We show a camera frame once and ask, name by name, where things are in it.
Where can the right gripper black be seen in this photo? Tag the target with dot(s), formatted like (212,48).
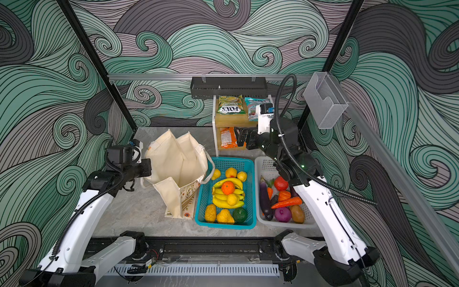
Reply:
(249,131)

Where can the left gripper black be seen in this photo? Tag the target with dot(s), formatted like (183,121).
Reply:
(145,162)

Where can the cream canvas grocery bag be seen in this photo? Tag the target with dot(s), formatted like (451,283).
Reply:
(179,167)

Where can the orange mandarin fruit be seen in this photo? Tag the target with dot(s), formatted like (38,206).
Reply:
(228,187)

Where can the yellow banana bunch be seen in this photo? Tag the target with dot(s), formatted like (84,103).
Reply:
(219,199)

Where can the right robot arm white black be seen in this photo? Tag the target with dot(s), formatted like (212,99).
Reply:
(342,257)

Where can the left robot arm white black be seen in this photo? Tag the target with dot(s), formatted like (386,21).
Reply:
(65,265)

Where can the orange snack bag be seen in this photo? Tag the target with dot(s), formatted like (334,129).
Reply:
(228,138)

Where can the yellow green Fox's candy bag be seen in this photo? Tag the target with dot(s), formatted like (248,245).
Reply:
(230,105)

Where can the teal red candy bag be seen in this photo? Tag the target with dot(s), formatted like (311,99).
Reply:
(252,104)

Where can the white wooden two-tier shelf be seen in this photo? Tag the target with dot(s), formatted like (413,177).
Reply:
(220,122)

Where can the yellow orange fruit top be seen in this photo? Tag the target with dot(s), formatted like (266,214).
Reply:
(231,173)

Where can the yellow lemon right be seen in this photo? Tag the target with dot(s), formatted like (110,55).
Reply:
(242,176)

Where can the yellow lemon left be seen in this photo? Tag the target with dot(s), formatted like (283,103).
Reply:
(216,174)

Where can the red tomato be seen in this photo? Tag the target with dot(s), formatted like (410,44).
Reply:
(280,184)

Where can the yellow lemon on bananas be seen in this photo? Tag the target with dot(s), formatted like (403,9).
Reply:
(232,199)

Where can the purple eggplant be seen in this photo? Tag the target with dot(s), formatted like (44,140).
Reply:
(264,200)

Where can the orange small pumpkin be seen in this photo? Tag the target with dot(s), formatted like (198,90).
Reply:
(284,195)

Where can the green avocado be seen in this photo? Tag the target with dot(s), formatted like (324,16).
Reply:
(240,215)

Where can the yellow textured pineapple fruit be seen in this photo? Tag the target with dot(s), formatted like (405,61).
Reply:
(210,213)

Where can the yellow pear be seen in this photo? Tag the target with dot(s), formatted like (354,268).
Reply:
(225,217)

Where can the orange carrot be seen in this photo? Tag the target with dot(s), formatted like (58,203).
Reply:
(287,203)

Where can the purple red onion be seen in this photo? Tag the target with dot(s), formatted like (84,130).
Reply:
(283,214)

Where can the brown potato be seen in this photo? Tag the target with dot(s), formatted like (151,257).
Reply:
(298,215)

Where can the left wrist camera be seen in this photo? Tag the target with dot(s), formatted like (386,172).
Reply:
(137,144)

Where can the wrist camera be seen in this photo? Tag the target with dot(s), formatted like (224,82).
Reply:
(137,144)
(265,114)

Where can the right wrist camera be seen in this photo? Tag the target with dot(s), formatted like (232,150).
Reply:
(265,114)

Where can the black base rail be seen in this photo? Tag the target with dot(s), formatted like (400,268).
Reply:
(266,248)

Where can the clear acrylic wall holder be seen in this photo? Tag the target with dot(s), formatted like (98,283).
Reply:
(326,99)

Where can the aluminium wall rail back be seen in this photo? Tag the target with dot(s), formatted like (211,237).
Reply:
(187,77)

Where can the aluminium wall rail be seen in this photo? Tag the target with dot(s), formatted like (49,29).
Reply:
(187,77)
(438,231)

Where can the white slotted cable duct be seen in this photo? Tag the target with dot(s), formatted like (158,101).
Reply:
(271,270)

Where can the aluminium wall rail right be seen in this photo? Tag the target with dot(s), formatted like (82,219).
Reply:
(438,231)

